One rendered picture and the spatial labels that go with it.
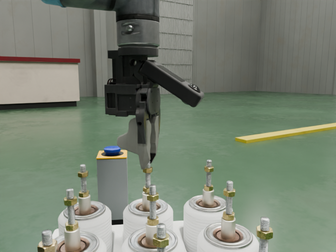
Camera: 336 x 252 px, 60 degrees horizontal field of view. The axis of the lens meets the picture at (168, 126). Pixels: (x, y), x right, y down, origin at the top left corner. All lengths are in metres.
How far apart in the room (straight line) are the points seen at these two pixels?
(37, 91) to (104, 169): 4.56
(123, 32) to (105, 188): 0.37
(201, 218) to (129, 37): 0.34
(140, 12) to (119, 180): 0.38
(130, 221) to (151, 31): 0.33
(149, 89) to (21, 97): 4.74
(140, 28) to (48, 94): 4.78
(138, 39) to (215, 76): 9.70
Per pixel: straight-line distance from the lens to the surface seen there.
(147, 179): 0.56
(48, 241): 0.34
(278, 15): 11.28
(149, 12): 0.51
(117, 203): 0.73
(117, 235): 0.64
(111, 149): 0.70
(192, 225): 0.58
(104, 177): 0.70
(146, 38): 0.50
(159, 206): 0.58
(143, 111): 0.48
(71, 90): 5.31
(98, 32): 7.90
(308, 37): 10.47
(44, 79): 5.23
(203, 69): 9.85
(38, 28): 7.87
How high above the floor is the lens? 0.50
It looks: 9 degrees down
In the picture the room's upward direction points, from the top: straight up
